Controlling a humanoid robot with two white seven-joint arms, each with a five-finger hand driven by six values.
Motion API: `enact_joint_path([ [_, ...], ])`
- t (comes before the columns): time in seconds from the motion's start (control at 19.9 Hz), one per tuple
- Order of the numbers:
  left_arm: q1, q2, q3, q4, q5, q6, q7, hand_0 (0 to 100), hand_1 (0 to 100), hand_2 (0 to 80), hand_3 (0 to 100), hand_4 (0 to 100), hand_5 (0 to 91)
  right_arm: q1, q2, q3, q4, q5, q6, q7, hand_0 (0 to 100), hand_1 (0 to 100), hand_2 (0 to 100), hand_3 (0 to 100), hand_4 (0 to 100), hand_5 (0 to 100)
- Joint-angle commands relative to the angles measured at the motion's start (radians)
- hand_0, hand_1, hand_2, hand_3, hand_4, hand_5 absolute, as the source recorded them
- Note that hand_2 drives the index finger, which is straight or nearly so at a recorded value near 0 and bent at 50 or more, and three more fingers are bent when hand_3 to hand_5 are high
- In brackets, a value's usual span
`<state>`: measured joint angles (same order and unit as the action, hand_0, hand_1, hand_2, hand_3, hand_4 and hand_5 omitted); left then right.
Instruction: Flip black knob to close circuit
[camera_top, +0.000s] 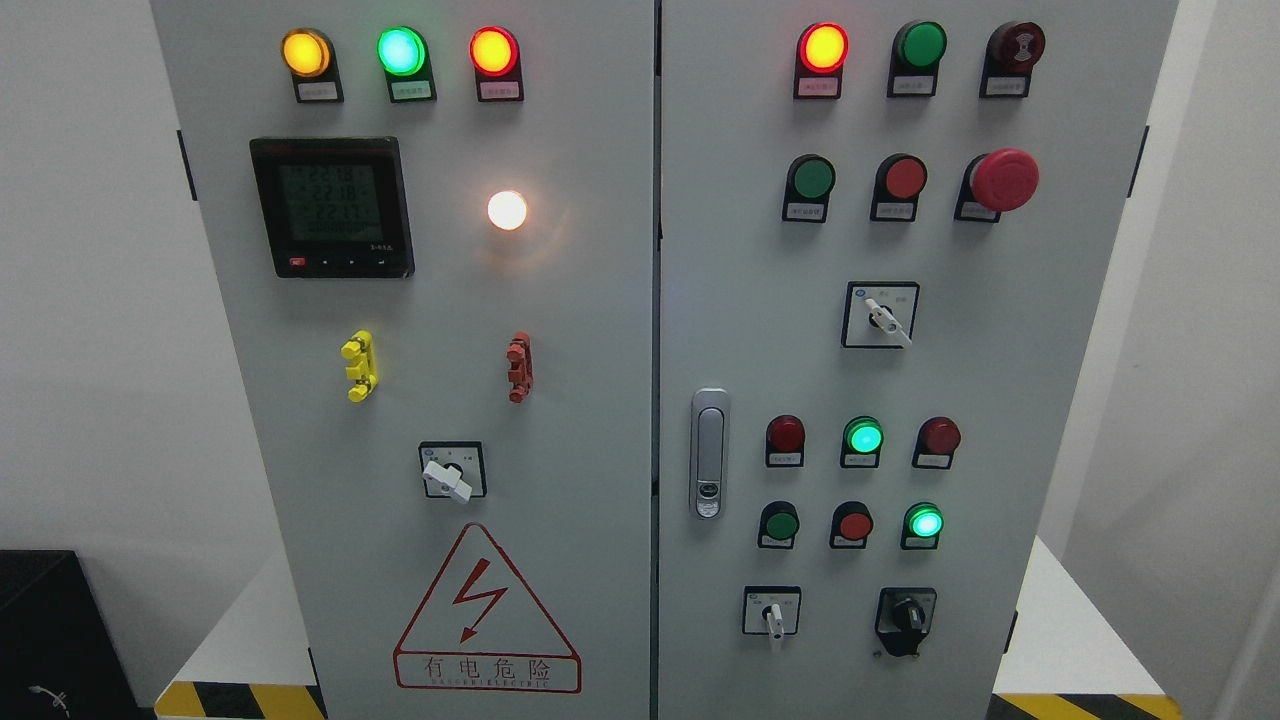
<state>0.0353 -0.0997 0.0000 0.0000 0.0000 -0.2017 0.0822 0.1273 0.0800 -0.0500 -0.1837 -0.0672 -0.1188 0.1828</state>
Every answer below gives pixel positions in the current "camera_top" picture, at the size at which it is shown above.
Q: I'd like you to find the red-orange indicator light left door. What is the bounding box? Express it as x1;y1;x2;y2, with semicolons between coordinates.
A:
468;26;524;102

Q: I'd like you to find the silver door lock handle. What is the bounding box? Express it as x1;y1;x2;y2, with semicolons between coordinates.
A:
689;388;730;520

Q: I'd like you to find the red terminal connector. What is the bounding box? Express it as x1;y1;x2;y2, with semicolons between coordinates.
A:
506;331;534;404

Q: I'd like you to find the white-handle selector switch upper right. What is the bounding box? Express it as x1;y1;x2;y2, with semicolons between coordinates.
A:
841;281;922;348

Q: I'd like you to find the red emergency stop button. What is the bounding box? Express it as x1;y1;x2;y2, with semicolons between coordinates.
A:
954;147;1041;224

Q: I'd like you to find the green lit push button lower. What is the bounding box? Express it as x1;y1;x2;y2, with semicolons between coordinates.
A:
899;501;945;551

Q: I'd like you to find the grey cabinet door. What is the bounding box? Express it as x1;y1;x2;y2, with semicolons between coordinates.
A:
152;1;657;719
657;1;1178;719

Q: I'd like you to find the grey left cabinet door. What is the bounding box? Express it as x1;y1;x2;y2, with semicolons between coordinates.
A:
152;1;657;719

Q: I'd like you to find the green lit indicator middle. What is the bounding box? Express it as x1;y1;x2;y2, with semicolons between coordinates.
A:
840;415;884;468

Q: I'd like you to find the grey right cabinet door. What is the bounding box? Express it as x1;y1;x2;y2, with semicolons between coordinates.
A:
657;1;1178;719

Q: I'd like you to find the red push button lower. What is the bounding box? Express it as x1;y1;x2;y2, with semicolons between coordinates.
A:
828;501;874;550

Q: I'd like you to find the white-handle selector switch lower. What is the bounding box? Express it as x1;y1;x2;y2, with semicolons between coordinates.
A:
741;585;803;653

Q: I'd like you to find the dark red indicator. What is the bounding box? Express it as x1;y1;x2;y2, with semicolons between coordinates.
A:
765;414;806;468
911;416;963;470

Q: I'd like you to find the dark red buzzer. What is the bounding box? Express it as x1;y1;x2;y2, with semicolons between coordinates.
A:
979;20;1046;99

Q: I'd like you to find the dark red indicator right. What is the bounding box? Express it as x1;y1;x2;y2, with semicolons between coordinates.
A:
911;416;963;470

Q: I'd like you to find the red electric warning sticker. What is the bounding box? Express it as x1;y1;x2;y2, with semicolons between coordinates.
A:
392;521;582;694

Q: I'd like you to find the green lit indicator light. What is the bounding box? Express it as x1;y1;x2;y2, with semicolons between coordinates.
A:
376;26;436;102

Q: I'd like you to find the yellow indicator light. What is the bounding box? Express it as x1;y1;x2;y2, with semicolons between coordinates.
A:
280;27;344;104

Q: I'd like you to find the white-handle selector switch left door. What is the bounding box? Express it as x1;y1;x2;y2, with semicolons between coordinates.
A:
419;441;488;503

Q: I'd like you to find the black knob selector switch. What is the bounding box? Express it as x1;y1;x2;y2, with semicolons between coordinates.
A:
874;587;938;657

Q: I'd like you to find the black box lower left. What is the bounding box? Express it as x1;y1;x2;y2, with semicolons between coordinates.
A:
1;550;140;719

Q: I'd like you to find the green unlit indicator top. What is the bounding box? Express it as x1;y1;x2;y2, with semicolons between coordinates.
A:
886;20;948;97

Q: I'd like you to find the green push button upper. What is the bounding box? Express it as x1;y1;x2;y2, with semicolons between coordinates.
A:
781;152;835;223

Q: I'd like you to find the black digital power meter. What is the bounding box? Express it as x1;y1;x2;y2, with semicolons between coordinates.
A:
250;136;415;279

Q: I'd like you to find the white platform with hazard stripes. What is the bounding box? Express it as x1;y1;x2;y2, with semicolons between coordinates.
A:
154;536;1183;720

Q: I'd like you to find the red lit indicator right door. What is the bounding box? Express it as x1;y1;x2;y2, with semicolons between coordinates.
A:
794;22;850;100

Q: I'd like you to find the white lit indicator lamp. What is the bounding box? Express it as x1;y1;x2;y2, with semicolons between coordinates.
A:
486;190;529;231

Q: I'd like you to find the white-handle selector switch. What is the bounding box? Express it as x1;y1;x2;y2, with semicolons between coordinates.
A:
741;585;803;653
841;281;922;348

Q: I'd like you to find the red push button upper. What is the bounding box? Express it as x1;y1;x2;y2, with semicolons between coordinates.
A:
869;152;928;223

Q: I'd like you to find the dark red indicator left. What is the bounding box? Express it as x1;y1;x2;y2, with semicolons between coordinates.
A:
765;414;806;468

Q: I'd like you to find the yellow terminal connector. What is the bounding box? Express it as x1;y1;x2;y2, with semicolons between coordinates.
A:
340;329;379;404

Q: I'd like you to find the red push button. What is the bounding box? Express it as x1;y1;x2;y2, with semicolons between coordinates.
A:
869;152;928;223
828;501;874;550

